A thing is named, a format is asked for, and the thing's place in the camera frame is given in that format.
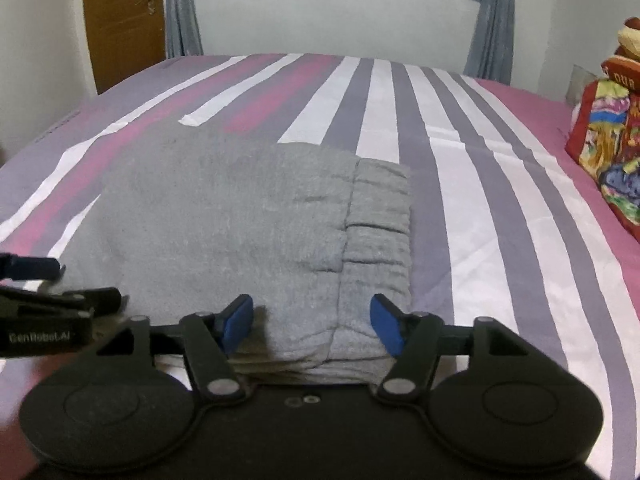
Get grey curtain left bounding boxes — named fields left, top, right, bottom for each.
left=165, top=0, right=203, bottom=58

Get grey curtain right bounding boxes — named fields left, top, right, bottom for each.
left=463, top=0, right=515, bottom=84

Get grey sweat pants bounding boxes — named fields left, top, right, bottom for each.
left=58, top=126, right=412, bottom=382

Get brown wooden door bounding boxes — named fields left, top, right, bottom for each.
left=82, top=0, right=165, bottom=93

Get colourful patterned blanket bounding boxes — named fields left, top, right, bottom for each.
left=565, top=18, right=639, bottom=237

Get grey curtain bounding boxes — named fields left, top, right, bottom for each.
left=463, top=0, right=515, bottom=84
left=165, top=0, right=203, bottom=58

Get striped pink grey bedsheet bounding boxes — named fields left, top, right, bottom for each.
left=1, top=54, right=639, bottom=479

